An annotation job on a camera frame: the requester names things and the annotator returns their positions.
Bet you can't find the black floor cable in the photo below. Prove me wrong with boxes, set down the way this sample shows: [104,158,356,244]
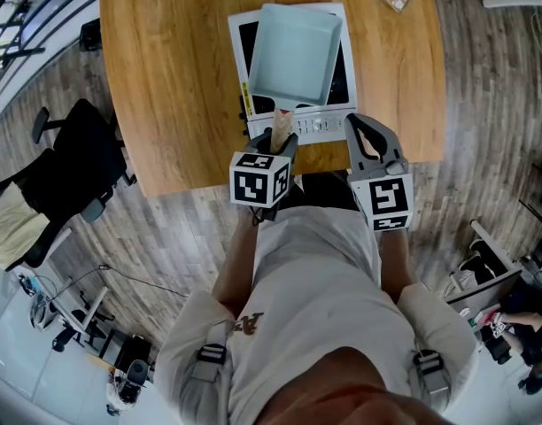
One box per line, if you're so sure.
[52,263,189,299]

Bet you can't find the person's white shirt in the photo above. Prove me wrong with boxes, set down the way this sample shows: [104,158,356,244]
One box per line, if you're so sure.
[155,205,481,425]

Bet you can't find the person's black trousers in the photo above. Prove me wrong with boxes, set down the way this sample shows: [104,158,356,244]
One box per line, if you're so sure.
[288,170,366,214]

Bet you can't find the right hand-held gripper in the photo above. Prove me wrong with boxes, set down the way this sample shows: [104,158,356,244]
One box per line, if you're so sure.
[344,112,415,234]

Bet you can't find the grey shoulder strap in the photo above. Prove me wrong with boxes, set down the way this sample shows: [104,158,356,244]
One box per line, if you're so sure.
[194,342,231,383]
[411,346,448,397]

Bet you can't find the black waste bin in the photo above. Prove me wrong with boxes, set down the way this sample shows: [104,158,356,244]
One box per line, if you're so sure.
[79,17,104,53]

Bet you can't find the black office chair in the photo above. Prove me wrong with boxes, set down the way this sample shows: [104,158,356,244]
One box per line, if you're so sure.
[0,97,138,273]

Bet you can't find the person's face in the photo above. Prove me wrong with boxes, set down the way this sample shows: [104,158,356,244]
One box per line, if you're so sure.
[256,344,450,425]

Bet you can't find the black metal railing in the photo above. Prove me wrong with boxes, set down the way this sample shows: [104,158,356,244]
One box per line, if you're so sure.
[0,0,100,106]

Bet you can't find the white induction cooktop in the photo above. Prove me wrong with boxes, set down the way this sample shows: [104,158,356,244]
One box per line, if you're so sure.
[228,1,359,147]

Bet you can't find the white headset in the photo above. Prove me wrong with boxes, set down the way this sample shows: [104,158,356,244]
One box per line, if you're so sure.
[28,291,56,332]

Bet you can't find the white desk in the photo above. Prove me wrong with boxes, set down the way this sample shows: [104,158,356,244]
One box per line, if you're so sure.
[12,262,112,350]

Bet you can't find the black round appliance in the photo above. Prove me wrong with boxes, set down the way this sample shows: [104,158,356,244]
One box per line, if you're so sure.
[105,358,151,412]

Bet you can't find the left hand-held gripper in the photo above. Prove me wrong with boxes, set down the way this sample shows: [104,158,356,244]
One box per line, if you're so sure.
[228,130,299,224]

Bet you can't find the light blue square pan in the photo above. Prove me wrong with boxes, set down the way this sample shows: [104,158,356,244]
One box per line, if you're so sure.
[247,2,345,155]

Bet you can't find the person's left forearm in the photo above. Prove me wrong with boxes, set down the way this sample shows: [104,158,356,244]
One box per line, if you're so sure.
[212,205,262,314]

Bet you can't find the person's right forearm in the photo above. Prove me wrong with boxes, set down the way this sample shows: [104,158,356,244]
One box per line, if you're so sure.
[376,229,417,304]

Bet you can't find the black bag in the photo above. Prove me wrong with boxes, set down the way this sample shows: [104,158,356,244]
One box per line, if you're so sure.
[458,236,499,283]

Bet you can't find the cream cloth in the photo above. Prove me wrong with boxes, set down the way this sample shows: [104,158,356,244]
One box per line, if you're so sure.
[0,185,51,273]

